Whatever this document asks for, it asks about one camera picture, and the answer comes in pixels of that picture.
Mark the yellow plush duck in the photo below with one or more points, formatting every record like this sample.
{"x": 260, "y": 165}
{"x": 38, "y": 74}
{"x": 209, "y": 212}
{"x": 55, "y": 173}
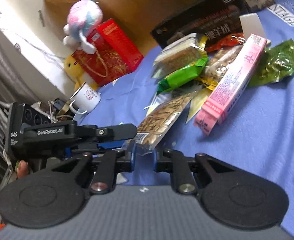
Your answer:
{"x": 77, "y": 74}

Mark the blue printed cloth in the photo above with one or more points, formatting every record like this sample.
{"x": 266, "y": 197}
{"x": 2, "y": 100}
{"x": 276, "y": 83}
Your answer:
{"x": 257, "y": 136}

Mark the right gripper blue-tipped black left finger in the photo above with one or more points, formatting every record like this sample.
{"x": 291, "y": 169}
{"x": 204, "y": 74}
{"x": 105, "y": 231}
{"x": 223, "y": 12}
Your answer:
{"x": 97, "y": 172}

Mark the left hand holding gripper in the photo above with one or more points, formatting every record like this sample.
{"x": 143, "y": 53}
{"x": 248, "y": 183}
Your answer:
{"x": 22, "y": 169}

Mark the pink blue plush toy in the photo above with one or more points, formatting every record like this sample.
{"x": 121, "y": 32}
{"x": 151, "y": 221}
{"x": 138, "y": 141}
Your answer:
{"x": 84, "y": 16}

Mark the yellow foil snack packet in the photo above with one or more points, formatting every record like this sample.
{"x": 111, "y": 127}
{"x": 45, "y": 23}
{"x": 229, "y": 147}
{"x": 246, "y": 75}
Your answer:
{"x": 207, "y": 85}

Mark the white plastic piece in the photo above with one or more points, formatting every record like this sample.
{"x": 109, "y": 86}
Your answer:
{"x": 251, "y": 24}

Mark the white enamel mug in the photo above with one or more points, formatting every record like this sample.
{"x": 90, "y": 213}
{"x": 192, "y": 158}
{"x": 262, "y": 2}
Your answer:
{"x": 84, "y": 100}

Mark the clear nut snack packet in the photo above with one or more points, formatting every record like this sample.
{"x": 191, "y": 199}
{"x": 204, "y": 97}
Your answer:
{"x": 156, "y": 124}

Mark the dark green vacuum snack pack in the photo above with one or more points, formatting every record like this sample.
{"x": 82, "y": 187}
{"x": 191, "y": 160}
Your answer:
{"x": 275, "y": 64}

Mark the clear peanut candy packet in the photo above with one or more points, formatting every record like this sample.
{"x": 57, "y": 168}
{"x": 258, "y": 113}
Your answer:
{"x": 219, "y": 64}

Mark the pink long carton box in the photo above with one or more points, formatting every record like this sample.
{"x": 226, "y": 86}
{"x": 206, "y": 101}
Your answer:
{"x": 221, "y": 101}

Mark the clear brown cracker packet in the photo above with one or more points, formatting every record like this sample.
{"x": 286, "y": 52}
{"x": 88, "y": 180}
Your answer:
{"x": 180, "y": 53}

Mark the red snack packet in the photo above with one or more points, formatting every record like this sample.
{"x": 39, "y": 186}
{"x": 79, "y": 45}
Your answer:
{"x": 228, "y": 41}

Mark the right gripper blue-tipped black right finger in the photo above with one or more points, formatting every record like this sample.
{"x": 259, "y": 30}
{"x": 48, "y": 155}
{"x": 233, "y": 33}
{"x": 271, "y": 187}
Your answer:
{"x": 187, "y": 174}

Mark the green snack packet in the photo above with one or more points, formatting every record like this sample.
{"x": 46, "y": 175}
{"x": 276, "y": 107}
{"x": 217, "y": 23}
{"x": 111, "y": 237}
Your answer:
{"x": 182, "y": 76}

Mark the black cashmere cardboard box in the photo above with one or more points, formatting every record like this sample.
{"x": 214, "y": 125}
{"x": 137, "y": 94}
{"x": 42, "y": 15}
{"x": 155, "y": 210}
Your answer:
{"x": 215, "y": 19}

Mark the red gift bag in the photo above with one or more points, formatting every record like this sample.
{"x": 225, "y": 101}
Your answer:
{"x": 116, "y": 55}

